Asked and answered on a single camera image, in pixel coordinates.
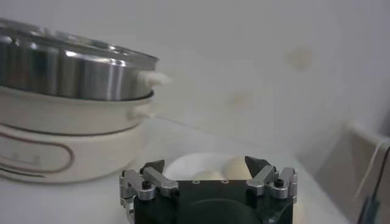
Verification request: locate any cream electric cooker pot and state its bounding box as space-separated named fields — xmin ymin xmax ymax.
xmin=0 ymin=86 xmax=158 ymax=185

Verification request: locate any white steamed baozi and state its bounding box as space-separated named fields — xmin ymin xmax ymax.
xmin=224 ymin=155 xmax=253 ymax=180

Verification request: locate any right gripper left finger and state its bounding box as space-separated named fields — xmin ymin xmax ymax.
xmin=118 ymin=159 xmax=180 ymax=201

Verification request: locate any white round plate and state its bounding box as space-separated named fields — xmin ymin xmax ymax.
xmin=163 ymin=152 xmax=254 ymax=181

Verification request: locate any stainless steel steamer tray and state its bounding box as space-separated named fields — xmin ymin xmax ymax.
xmin=0 ymin=18 xmax=173 ymax=102

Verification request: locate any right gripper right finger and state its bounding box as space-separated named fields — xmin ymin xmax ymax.
xmin=244 ymin=155 xmax=299 ymax=201

